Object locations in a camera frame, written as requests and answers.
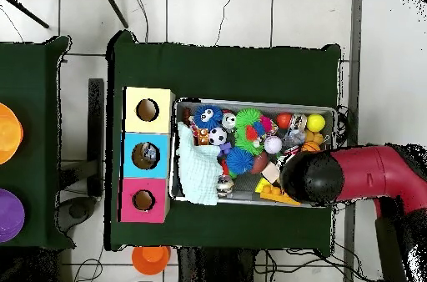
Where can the grey round stand base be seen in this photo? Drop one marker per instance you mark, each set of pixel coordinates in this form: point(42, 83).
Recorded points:
point(78, 210)

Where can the black stand legs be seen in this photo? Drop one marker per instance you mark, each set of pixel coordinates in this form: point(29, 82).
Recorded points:
point(113, 6)

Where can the red rubber ball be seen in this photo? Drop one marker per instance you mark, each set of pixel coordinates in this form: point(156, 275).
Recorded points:
point(283, 120)

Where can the orange plastic bowl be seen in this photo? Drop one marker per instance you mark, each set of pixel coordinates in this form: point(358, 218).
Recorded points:
point(8, 133)

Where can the long orange toy block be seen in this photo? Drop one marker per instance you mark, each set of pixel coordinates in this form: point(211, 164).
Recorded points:
point(277, 194)

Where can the blue spiky ball with eyes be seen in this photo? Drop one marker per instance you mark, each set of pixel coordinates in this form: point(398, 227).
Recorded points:
point(215, 118)

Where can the wooden box with three holes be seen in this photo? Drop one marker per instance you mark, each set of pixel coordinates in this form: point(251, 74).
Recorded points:
point(130, 195)

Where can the large yellow ball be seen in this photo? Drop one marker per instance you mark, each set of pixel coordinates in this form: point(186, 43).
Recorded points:
point(316, 122)

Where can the multicoloured spiky caterpillar toy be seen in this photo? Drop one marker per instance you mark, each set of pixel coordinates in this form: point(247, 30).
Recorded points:
point(248, 136)

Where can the orange plastic cup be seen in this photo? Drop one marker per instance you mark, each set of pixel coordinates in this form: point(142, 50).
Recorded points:
point(150, 260)

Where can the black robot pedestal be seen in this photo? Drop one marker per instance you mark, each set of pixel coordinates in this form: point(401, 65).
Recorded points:
point(217, 267)

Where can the white baseball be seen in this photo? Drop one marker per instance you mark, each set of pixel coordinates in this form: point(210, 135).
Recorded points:
point(273, 145)

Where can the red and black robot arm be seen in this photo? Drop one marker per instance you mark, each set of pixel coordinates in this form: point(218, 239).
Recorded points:
point(367, 172)

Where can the blue spiky rubber ball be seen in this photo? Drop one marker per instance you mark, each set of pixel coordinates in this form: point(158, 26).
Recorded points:
point(239, 161)

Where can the dark green tablecloth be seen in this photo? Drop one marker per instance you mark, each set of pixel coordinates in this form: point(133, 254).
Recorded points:
point(217, 71)
point(43, 111)

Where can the purple plastic bowl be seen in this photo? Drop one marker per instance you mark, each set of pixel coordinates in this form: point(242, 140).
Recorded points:
point(10, 215)

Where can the mint muslin cloth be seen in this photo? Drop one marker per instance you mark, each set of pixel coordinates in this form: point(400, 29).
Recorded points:
point(196, 168)

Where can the black floor post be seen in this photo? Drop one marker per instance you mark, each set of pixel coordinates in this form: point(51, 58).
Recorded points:
point(96, 128)

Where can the black and white soccer ball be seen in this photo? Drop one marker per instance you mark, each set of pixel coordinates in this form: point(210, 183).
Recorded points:
point(218, 136)

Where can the crushed clear plastic bottle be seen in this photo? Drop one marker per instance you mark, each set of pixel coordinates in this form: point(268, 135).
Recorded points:
point(150, 153)

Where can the green spiky rubber ball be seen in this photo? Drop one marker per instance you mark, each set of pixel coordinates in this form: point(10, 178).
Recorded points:
point(248, 116)

